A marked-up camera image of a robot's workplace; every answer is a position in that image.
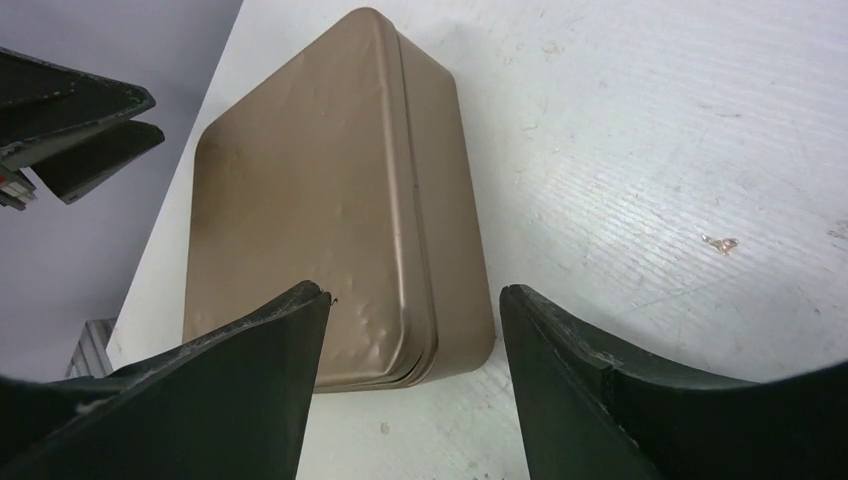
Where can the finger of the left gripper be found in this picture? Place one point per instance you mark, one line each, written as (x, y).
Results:
(76, 171)
(47, 108)

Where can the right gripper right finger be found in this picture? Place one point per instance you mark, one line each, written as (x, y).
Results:
(594, 406)

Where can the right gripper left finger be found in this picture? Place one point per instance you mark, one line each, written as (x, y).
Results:
(231, 404)

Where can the brown box lid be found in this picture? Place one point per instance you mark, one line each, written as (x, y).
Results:
(309, 177)

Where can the gold chocolate box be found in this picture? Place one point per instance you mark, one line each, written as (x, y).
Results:
(463, 313)

